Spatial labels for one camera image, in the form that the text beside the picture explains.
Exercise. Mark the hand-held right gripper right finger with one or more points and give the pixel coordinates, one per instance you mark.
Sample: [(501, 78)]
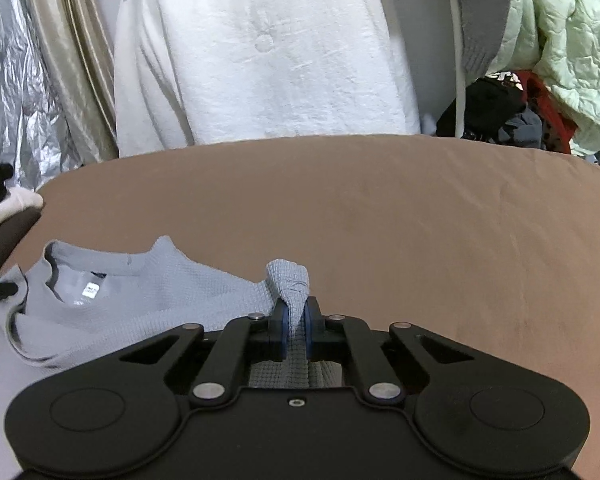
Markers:
[(311, 331)]

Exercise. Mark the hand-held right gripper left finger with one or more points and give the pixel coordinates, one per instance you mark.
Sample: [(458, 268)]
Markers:
[(280, 329)]

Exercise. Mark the grey waffle t-shirt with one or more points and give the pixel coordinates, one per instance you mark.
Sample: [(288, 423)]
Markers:
[(155, 300)]

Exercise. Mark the stack of folded clothes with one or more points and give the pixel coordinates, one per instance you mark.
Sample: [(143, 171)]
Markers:
[(10, 205)]

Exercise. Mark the silver and beige curtains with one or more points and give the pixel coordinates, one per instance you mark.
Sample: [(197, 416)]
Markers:
[(25, 110)]

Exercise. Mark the white fleece robe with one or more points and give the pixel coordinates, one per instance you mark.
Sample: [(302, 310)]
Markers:
[(280, 60)]

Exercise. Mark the black printed garment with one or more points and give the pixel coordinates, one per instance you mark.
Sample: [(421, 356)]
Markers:
[(480, 105)]

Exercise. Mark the white pole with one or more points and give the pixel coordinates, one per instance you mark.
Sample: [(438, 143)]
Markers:
[(458, 85)]

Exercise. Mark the blue grey garment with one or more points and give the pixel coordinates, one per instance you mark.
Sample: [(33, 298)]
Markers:
[(522, 130)]

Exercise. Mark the red garment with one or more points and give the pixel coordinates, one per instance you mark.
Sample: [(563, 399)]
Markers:
[(555, 125)]

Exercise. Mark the grey knit cardigan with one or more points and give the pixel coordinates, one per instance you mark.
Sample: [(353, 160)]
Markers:
[(485, 25)]

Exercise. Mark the mint green quilted jacket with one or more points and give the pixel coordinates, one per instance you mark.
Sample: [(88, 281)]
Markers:
[(575, 35)]

